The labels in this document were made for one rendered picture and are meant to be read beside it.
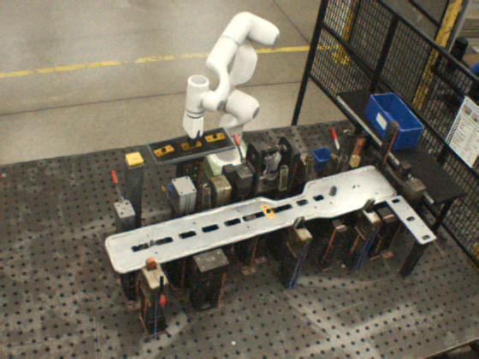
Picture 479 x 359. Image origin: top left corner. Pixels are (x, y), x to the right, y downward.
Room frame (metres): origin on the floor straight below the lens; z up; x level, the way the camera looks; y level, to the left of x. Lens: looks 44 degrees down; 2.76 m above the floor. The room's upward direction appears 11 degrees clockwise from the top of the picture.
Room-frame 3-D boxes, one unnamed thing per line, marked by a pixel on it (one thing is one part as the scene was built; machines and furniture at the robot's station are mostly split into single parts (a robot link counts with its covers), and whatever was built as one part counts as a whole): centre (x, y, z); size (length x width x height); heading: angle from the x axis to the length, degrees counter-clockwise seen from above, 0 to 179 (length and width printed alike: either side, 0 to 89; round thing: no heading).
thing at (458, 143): (2.18, -1.05, 1.30); 0.23 x 0.02 x 0.31; 34
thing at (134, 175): (1.70, 0.45, 0.92); 0.08 x 0.08 x 0.44; 34
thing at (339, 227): (1.71, -0.47, 0.84); 0.11 x 0.08 x 0.29; 34
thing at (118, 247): (1.68, -0.13, 1.00); 1.38 x 0.22 x 0.02; 124
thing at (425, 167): (2.37, -0.78, 1.02); 0.90 x 0.22 x 0.03; 34
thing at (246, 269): (1.65, -0.08, 0.84); 0.17 x 0.06 x 0.29; 34
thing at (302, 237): (1.59, -0.29, 0.87); 0.12 x 0.09 x 0.35; 34
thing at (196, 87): (1.85, 0.23, 1.44); 0.09 x 0.08 x 0.13; 66
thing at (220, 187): (1.74, 0.08, 0.89); 0.13 x 0.11 x 0.38; 34
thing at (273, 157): (1.92, -0.11, 0.94); 0.18 x 0.13 x 0.49; 124
